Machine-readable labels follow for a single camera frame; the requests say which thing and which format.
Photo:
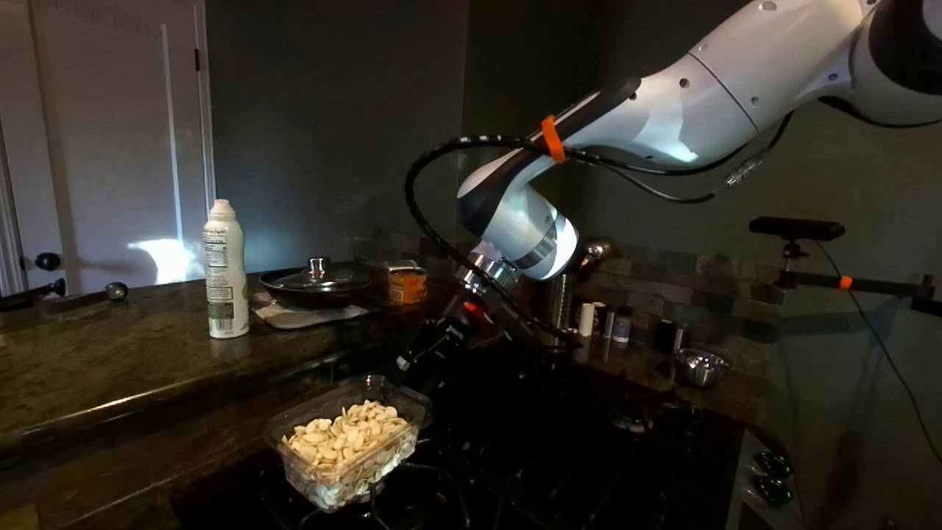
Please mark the small white shaker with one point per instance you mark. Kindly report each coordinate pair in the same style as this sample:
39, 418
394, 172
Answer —
587, 319

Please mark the white door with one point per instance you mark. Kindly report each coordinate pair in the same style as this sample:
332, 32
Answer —
103, 142

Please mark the clear lunch box white contents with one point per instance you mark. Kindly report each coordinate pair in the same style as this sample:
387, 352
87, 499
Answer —
347, 437

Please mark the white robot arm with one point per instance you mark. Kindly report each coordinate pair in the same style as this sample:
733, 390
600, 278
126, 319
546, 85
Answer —
877, 57

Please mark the black gas stove top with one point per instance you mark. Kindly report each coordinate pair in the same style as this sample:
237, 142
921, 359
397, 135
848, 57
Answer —
515, 441

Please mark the silver pan lid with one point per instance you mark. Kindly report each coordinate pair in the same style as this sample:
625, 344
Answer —
319, 281

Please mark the stove control knob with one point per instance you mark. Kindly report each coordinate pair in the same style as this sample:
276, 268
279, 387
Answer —
772, 478

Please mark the orange labelled container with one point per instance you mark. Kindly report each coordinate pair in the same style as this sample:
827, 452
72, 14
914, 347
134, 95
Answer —
406, 282

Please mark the black camera on mount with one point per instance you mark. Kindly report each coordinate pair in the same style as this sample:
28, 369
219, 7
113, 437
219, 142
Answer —
799, 228

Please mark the dark shaker jar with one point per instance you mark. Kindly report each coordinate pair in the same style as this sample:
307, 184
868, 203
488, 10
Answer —
669, 337

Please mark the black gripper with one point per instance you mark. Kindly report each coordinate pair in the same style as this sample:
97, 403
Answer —
472, 319

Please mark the white plastic bottle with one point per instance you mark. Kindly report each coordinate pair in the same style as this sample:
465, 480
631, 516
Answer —
223, 272

